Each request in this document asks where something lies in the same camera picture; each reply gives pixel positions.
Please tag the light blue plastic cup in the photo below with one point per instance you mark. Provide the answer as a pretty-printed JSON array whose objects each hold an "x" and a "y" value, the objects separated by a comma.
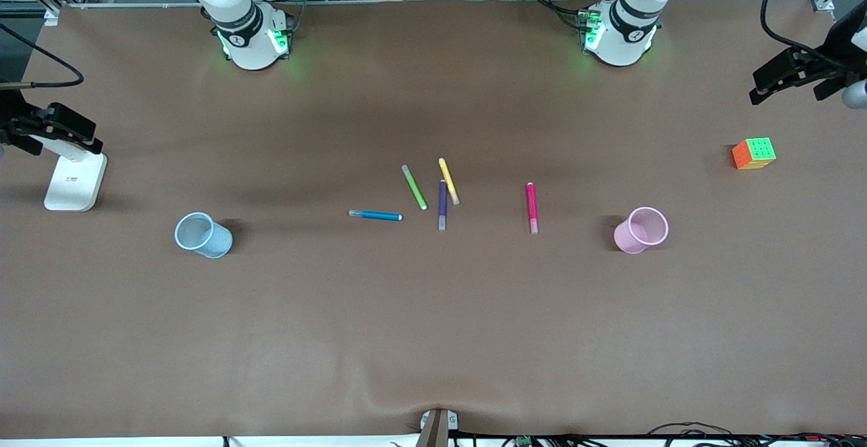
[{"x": 218, "y": 244}]

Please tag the pink marker pen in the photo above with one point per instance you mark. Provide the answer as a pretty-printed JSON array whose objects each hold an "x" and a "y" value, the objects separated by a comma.
[{"x": 532, "y": 206}]

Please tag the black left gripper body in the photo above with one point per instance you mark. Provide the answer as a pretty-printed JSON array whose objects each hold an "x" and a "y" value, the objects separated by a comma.
[{"x": 834, "y": 55}]

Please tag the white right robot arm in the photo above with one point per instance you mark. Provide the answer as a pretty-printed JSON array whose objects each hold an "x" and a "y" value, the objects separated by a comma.
[{"x": 254, "y": 51}]

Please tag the green marker pen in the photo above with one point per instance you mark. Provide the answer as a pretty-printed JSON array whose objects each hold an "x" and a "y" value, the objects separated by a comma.
[{"x": 414, "y": 187}]

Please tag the brown table cover sheet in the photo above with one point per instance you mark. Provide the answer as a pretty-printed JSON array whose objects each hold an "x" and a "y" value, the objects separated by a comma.
[{"x": 433, "y": 332}]

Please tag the purple marker pen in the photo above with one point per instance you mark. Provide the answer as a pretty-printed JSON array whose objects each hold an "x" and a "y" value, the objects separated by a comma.
[{"x": 442, "y": 206}]

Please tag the camera mount post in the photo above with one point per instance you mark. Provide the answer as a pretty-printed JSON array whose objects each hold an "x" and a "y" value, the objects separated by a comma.
[{"x": 437, "y": 430}]

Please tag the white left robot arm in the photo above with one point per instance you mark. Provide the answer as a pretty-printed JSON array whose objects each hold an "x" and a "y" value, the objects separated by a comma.
[{"x": 613, "y": 49}]

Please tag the colourful puzzle cube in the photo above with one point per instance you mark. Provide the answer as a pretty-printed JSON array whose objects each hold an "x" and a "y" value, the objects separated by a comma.
[{"x": 755, "y": 152}]

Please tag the white plastic stand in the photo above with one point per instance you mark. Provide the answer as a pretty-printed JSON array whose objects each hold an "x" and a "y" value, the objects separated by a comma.
[{"x": 74, "y": 186}]

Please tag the pink plastic cup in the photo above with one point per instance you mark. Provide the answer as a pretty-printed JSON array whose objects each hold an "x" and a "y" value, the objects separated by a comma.
[{"x": 626, "y": 238}]

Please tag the yellow marker pen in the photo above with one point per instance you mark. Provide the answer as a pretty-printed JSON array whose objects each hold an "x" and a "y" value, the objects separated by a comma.
[{"x": 448, "y": 179}]

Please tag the blue marker pen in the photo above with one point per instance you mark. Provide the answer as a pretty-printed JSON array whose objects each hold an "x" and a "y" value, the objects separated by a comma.
[{"x": 379, "y": 215}]

